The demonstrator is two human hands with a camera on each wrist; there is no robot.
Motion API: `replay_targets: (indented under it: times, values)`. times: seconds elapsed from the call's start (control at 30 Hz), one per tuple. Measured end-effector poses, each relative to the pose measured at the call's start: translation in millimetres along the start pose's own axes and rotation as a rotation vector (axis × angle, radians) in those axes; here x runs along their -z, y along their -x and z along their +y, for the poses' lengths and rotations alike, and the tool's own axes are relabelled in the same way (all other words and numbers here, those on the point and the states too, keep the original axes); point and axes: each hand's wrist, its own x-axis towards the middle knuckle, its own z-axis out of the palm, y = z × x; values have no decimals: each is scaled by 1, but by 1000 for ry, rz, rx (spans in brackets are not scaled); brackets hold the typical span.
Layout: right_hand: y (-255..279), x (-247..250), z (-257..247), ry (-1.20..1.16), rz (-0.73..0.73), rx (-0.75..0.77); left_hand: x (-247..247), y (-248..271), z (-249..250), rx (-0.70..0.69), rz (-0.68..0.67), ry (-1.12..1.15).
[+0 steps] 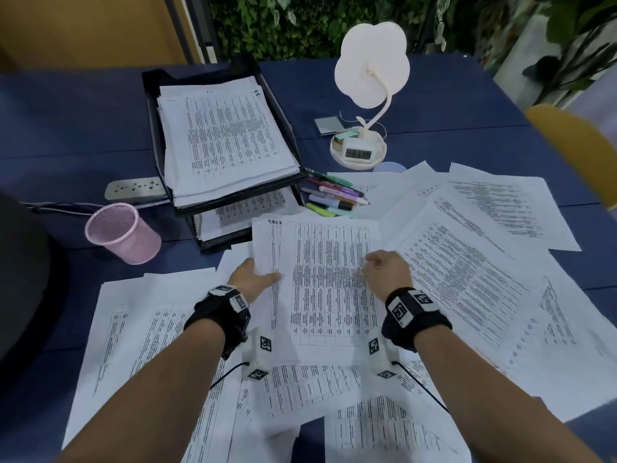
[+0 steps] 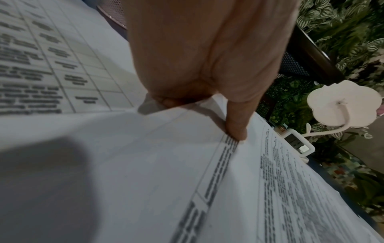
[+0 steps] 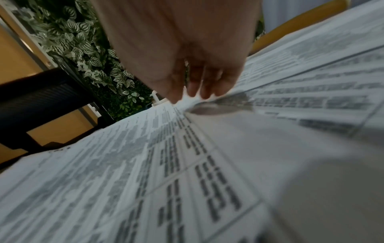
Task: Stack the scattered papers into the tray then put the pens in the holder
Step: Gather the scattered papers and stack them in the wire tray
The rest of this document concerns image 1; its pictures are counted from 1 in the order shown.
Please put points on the small digital clock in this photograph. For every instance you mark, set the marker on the small digital clock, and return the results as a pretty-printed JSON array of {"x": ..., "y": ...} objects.
[{"x": 359, "y": 152}]

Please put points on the black mesh tiered tray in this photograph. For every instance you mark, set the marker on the black mesh tiered tray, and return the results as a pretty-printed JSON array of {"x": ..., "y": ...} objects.
[{"x": 152, "y": 125}]

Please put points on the white power strip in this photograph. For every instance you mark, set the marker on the white power strip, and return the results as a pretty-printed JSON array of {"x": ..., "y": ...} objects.
[{"x": 135, "y": 188}]

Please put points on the dark metal door frame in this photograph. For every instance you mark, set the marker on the dark metal door frame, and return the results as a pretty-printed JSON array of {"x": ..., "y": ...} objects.
[{"x": 197, "y": 24}]

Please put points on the person's left forearm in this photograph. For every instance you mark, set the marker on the person's left forearm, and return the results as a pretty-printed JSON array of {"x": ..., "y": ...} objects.
[{"x": 144, "y": 405}]

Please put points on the green plant wall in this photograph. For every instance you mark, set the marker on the green plant wall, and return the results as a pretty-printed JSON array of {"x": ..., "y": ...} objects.
[{"x": 313, "y": 24}]

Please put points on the black left wristband with markers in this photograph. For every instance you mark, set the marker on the black left wristband with markers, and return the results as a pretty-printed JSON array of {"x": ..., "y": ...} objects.
[{"x": 212, "y": 318}]

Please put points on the mint green eraser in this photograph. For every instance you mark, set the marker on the mint green eraser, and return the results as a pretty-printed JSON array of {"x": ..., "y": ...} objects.
[{"x": 347, "y": 135}]

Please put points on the pale blue round pad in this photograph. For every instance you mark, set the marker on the pale blue round pad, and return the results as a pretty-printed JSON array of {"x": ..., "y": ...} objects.
[{"x": 390, "y": 167}]

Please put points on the person's left hand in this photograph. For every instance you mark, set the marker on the person's left hand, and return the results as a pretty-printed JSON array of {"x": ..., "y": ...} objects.
[{"x": 253, "y": 282}]

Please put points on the small grey square card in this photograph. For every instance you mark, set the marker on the small grey square card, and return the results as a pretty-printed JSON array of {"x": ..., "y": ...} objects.
[{"x": 329, "y": 126}]

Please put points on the person's right forearm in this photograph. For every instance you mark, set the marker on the person's right forearm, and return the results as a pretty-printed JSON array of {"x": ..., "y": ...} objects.
[{"x": 496, "y": 405}]

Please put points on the large black chair back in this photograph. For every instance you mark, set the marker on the large black chair back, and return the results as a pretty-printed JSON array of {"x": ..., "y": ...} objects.
[{"x": 24, "y": 284}]

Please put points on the person's right hand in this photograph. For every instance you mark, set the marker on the person's right hand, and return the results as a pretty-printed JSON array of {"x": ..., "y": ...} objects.
[{"x": 390, "y": 277}]

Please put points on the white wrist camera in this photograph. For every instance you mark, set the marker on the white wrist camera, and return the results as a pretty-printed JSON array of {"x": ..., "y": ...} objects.
[
  {"x": 383, "y": 356},
  {"x": 258, "y": 354}
]

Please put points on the black right wristband with markers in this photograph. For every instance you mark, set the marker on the black right wristband with markers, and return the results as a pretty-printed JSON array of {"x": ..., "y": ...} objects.
[{"x": 419, "y": 323}]

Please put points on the white flower-shaped desk lamp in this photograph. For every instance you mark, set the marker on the white flower-shaped desk lamp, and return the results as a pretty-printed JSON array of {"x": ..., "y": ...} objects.
[{"x": 371, "y": 62}]

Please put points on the white column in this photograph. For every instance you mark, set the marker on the white column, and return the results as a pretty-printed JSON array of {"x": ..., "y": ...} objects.
[{"x": 516, "y": 67}]

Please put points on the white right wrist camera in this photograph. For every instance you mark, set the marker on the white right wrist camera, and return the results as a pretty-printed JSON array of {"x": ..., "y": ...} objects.
[{"x": 383, "y": 356}]

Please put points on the black wristband with markers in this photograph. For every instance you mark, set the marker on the black wristband with markers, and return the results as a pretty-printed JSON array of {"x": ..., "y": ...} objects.
[
  {"x": 419, "y": 323},
  {"x": 212, "y": 318}
]

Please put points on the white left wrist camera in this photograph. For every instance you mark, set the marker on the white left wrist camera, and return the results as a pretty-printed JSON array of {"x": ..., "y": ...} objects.
[{"x": 258, "y": 354}]

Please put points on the pink mesh cup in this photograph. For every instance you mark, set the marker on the pink mesh cup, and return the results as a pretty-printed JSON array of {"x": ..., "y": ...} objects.
[{"x": 125, "y": 241}]

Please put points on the dark green potted plant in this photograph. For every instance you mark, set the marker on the dark green potted plant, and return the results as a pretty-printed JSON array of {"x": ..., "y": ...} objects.
[{"x": 544, "y": 69}]

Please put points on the bunch of coloured markers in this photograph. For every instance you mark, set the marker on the bunch of coloured markers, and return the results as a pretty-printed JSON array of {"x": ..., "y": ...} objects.
[{"x": 337, "y": 195}]

